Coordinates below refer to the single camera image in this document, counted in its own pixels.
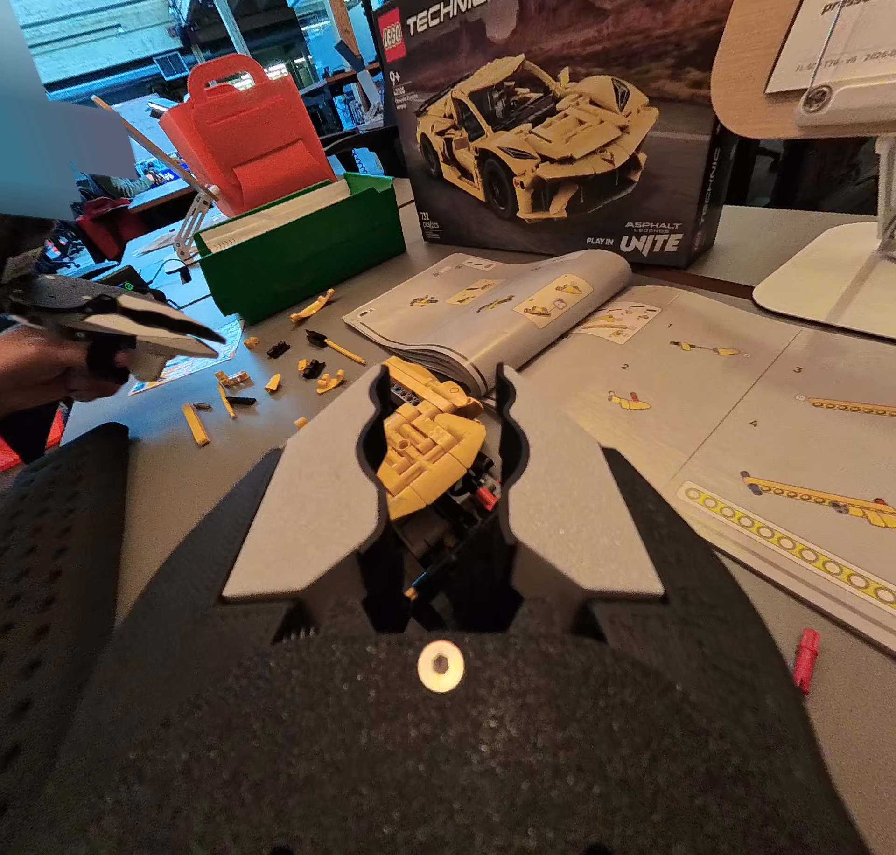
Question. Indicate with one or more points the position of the yellow toy beam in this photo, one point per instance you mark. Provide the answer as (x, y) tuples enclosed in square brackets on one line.
[(196, 425)]

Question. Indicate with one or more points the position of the toy car set box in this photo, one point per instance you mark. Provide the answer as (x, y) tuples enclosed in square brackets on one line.
[(560, 190)]

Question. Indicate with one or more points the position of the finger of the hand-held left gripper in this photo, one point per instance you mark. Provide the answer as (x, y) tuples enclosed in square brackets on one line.
[(161, 316), (140, 337)]

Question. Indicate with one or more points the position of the red office chair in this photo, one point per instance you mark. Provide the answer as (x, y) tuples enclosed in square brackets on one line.
[(105, 229)]

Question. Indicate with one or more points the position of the black toy panel piece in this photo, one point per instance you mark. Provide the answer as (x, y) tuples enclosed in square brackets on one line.
[(241, 401)]

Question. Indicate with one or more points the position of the black and yellow toy piece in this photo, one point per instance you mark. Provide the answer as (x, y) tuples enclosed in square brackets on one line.
[(311, 369)]

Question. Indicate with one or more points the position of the person's left hand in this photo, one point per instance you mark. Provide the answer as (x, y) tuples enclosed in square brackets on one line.
[(35, 365)]

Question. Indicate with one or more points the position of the printed instruction sheet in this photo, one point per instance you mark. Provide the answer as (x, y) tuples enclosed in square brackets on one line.
[(840, 29)]

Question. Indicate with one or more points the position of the yellow sticker sheet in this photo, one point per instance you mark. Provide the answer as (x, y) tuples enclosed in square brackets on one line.
[(189, 373)]

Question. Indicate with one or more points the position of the yellow angled toy connector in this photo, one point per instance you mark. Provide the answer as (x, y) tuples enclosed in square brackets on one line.
[(234, 379)]

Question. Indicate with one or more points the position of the white stand with wooden board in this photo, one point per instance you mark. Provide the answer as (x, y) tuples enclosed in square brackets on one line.
[(742, 64)]

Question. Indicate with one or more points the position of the orange plastic tote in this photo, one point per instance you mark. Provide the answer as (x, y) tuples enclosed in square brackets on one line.
[(245, 141)]

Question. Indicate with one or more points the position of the yellow curved toy piece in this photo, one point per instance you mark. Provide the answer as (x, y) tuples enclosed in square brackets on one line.
[(311, 309)]

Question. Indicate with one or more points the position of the black toy connector block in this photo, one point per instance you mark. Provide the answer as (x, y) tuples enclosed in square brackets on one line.
[(278, 350)]

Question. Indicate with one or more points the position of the green plastic bin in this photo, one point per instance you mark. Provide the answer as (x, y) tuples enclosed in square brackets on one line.
[(315, 267)]

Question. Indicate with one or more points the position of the printed white paper bag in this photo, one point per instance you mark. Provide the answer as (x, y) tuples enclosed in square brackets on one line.
[(280, 215)]

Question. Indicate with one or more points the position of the black device with green lights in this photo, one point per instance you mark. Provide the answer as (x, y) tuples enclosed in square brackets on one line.
[(126, 282)]

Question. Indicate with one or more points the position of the yellow forked toy piece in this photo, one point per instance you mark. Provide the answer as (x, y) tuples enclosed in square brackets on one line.
[(330, 383)]

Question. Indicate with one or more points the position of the long yellow toy axle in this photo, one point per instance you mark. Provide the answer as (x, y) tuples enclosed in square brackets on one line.
[(227, 401)]

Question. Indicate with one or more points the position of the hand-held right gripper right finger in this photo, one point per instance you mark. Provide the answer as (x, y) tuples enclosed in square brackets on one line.
[(588, 519)]

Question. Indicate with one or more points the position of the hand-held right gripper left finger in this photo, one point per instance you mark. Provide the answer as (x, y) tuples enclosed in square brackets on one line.
[(301, 519)]

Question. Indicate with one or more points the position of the red toy pin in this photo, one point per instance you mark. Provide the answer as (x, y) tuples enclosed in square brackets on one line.
[(806, 659)]

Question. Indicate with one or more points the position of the yellow rounded toy piece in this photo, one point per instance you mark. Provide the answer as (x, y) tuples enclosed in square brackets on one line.
[(273, 383)]

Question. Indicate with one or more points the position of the black wedge toy piece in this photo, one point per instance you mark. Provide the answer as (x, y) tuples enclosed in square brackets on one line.
[(315, 338)]

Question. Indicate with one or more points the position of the grey instruction booklet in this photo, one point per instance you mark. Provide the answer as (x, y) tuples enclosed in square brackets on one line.
[(700, 414)]

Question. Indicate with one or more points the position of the partly built yellow toy car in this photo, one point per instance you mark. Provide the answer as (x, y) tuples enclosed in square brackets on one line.
[(427, 449)]

